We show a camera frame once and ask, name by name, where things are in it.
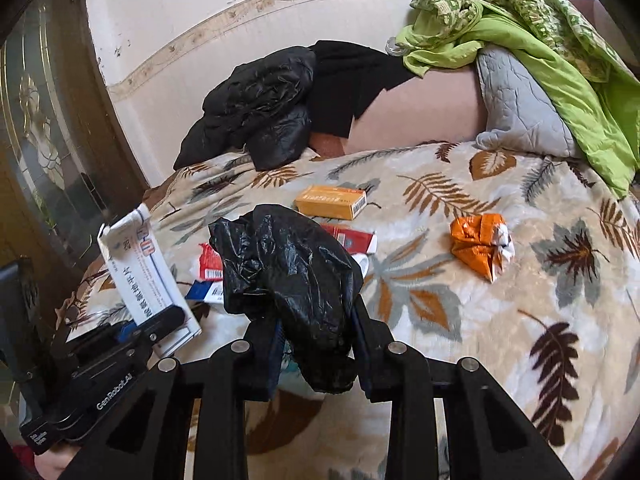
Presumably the green patterned quilt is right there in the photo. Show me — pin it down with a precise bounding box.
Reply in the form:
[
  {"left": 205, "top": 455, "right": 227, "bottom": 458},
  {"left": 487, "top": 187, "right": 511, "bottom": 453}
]
[{"left": 395, "top": 0, "right": 639, "bottom": 197}]

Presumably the red cigarette pack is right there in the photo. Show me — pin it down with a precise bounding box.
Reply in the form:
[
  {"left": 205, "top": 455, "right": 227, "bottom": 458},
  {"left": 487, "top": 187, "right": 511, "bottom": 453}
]
[{"left": 320, "top": 223, "right": 378, "bottom": 255}]

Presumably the orange yellow box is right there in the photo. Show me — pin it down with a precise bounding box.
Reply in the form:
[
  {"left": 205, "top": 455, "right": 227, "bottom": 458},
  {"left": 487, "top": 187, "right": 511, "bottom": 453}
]
[{"left": 294, "top": 185, "right": 368, "bottom": 220}]

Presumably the wooden glass door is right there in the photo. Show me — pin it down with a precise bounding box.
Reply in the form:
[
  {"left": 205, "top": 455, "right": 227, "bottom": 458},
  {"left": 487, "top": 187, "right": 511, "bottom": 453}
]
[{"left": 1, "top": 0, "right": 146, "bottom": 278}]

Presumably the white pill bottle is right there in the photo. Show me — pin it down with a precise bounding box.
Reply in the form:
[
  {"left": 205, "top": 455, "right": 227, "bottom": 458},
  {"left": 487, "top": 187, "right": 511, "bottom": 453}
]
[{"left": 352, "top": 252, "right": 370, "bottom": 278}]

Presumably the black puffer jacket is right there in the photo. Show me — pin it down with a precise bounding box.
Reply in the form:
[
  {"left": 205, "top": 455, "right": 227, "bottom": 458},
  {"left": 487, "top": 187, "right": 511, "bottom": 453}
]
[{"left": 174, "top": 47, "right": 317, "bottom": 171}]

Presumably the person left hand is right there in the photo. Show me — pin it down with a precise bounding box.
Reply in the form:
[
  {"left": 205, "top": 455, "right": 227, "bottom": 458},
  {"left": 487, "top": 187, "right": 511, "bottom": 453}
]
[{"left": 34, "top": 443, "right": 80, "bottom": 480}]

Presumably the torn red white box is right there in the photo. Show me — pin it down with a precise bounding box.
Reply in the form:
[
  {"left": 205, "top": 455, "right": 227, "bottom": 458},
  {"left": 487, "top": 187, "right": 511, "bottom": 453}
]
[{"left": 198, "top": 243, "right": 224, "bottom": 282}]

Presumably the grey quilted pillow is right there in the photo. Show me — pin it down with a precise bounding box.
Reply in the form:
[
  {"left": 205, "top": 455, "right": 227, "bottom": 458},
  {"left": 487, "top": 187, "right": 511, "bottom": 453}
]
[{"left": 475, "top": 44, "right": 582, "bottom": 159}]

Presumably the black cloth garment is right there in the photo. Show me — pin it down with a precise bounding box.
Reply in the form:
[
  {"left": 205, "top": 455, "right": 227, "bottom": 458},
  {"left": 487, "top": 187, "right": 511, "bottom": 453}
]
[{"left": 307, "top": 40, "right": 414, "bottom": 139}]

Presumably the blue white medicine box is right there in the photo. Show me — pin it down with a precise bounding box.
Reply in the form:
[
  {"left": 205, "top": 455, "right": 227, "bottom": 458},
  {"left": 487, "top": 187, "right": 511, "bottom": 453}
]
[{"left": 186, "top": 281, "right": 224, "bottom": 304}]

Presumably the orange foil wrapper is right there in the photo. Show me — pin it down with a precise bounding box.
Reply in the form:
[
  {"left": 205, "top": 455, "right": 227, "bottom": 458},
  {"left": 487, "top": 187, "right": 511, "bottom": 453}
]
[{"left": 450, "top": 214, "right": 515, "bottom": 283}]

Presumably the floral fleece blanket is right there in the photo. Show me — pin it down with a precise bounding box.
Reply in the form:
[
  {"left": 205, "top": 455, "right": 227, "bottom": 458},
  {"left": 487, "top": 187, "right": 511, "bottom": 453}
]
[{"left": 144, "top": 143, "right": 639, "bottom": 479}]

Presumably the black plastic bag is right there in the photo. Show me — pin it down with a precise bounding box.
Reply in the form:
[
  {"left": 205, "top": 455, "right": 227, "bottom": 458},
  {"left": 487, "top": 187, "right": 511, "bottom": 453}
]
[{"left": 208, "top": 204, "right": 363, "bottom": 394}]

